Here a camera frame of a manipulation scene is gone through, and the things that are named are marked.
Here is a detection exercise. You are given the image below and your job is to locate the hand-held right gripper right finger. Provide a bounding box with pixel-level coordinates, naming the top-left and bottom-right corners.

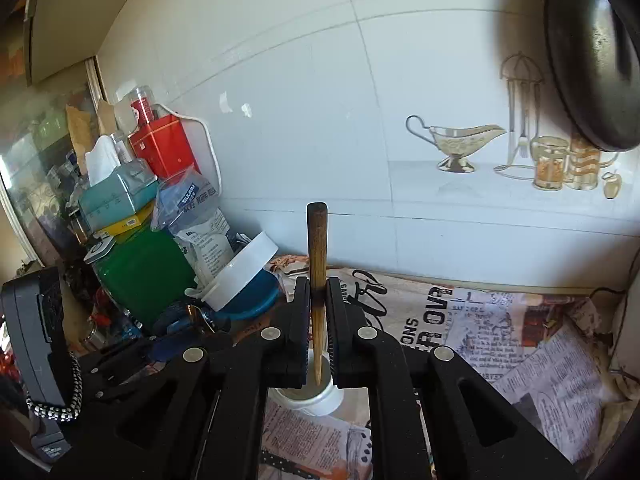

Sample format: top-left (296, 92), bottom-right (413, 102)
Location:
top-left (326, 278), bottom-right (577, 480)

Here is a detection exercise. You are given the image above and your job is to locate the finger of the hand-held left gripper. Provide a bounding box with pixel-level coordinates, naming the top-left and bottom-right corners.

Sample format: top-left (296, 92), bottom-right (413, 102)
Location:
top-left (80, 331), bottom-right (236, 411)

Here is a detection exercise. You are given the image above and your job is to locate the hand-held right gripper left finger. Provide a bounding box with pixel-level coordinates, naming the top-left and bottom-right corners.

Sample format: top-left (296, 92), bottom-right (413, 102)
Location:
top-left (50, 276), bottom-right (312, 480)

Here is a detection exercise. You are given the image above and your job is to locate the brown wooden chopstick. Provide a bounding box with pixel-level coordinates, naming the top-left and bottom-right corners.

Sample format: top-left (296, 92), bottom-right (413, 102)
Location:
top-left (306, 202), bottom-right (329, 386)

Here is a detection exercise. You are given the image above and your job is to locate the white cup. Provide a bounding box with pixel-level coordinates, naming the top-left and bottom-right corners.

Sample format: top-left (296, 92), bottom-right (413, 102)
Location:
top-left (269, 347), bottom-right (346, 417)

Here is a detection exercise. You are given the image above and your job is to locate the blue bowl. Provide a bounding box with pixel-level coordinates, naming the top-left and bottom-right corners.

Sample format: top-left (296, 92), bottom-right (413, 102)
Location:
top-left (185, 267), bottom-right (282, 322)

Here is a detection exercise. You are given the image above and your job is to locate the white round container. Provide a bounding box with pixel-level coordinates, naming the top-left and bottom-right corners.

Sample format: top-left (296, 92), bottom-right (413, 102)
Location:
top-left (199, 232), bottom-right (280, 312)

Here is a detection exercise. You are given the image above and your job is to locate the green plastic container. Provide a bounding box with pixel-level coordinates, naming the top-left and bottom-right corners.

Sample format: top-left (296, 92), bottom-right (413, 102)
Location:
top-left (94, 227), bottom-right (199, 332)

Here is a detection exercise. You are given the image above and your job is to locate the small white black device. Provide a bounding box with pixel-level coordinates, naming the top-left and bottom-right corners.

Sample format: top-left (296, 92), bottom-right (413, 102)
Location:
top-left (84, 237), bottom-right (117, 264)

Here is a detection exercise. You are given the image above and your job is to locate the yellow flat box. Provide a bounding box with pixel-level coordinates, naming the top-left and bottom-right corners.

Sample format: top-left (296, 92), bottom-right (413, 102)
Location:
top-left (95, 207), bottom-right (154, 239)

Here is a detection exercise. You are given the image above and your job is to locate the clear printed plastic bag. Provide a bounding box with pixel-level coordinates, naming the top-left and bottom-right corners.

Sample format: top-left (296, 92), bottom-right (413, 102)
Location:
top-left (150, 167), bottom-right (234, 287)

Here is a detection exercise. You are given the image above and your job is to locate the teal tissue box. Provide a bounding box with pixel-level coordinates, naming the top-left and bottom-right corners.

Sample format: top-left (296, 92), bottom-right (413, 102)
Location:
top-left (79, 135), bottom-right (159, 227)

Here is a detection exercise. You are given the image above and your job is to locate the brown paper bag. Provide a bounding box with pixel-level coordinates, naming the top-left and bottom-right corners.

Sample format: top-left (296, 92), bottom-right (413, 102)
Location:
top-left (65, 100), bottom-right (118, 171)

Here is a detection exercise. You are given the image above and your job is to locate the red tin box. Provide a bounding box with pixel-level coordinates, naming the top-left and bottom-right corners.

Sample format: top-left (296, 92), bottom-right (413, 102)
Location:
top-left (129, 114), bottom-right (203, 179)

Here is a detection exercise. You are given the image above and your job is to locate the clear bottle with red label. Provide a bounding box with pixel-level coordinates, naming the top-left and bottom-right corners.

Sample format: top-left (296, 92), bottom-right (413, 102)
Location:
top-left (116, 86), bottom-right (156, 134)

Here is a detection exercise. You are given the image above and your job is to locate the black frying pan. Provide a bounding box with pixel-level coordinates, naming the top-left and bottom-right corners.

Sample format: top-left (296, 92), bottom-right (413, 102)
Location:
top-left (542, 0), bottom-right (640, 153)

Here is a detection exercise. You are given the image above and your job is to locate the black white braided cord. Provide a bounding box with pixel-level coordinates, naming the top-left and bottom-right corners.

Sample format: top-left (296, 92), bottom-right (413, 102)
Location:
top-left (25, 349), bottom-right (82, 422)

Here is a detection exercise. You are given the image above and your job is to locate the white wall cabinet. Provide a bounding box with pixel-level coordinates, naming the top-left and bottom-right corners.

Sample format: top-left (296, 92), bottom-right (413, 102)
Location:
top-left (22, 0), bottom-right (151, 87)

